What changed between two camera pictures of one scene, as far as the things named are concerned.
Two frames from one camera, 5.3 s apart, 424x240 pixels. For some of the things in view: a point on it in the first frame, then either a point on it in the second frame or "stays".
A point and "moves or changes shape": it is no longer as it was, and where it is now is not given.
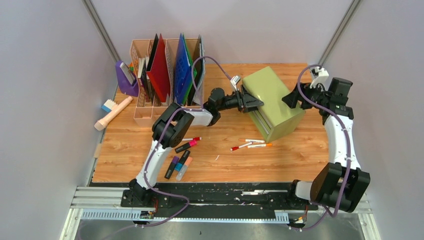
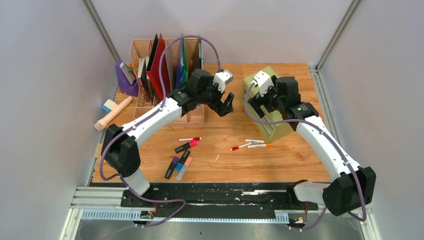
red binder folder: x=159 y=75 stays
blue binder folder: x=183 y=74 stays
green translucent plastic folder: x=193 y=69 moves or changes shape
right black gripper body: x=313 y=94 to x=270 y=101
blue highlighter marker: x=179 y=165 stays
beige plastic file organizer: x=169 y=71 stays
